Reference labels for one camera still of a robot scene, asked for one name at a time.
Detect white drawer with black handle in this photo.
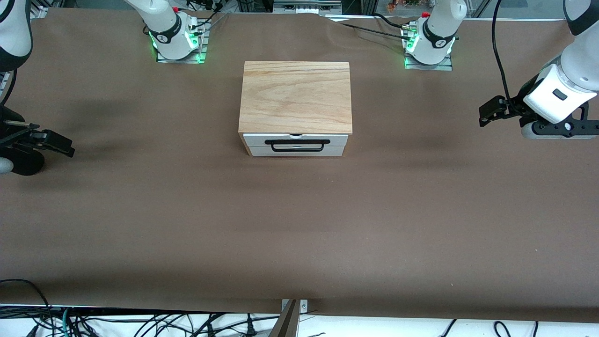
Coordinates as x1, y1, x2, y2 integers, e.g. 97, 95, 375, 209
242, 132, 350, 153

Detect wooden drawer cabinet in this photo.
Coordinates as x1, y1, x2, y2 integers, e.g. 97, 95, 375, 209
238, 61, 354, 158

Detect orange artificial flowers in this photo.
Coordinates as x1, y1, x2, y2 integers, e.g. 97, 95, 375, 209
386, 0, 422, 13

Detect grey metal equipment box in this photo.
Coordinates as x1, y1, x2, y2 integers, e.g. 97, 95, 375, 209
273, 0, 343, 15

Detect brown table cloth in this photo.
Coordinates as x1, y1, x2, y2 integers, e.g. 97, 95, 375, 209
0, 7, 599, 323

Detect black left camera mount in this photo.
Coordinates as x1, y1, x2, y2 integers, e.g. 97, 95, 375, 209
531, 102, 599, 139

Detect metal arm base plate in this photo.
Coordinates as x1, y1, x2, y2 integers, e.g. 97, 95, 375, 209
156, 19, 207, 64
404, 53, 453, 71

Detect black looped cable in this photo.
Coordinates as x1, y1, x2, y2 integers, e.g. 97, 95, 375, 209
0, 278, 53, 337

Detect short curved black cable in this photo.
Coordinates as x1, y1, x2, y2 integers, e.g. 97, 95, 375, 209
373, 13, 407, 29

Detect long black table cable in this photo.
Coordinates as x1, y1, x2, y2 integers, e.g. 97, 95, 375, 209
338, 21, 412, 39

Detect tangled black floor cables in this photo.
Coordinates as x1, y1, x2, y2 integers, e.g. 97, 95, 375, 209
0, 307, 281, 337

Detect small metal bracket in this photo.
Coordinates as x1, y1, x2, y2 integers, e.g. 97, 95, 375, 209
281, 299, 308, 314

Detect dark camera pole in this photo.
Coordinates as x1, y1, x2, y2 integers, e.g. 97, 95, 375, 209
268, 300, 300, 337

